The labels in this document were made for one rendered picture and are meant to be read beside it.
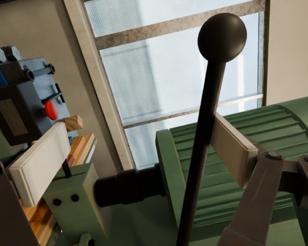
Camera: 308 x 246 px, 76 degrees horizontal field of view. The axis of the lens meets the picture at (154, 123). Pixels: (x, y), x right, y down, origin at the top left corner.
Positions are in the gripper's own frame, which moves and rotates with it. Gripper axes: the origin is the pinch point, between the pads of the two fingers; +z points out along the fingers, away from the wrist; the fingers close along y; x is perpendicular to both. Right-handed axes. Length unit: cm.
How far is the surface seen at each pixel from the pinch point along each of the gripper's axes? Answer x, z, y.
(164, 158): -8.3, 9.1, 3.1
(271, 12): 24, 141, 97
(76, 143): -18.5, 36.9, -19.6
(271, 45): 1, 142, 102
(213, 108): 2.4, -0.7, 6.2
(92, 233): -23.6, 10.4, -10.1
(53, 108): -0.9, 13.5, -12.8
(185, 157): -8.1, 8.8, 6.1
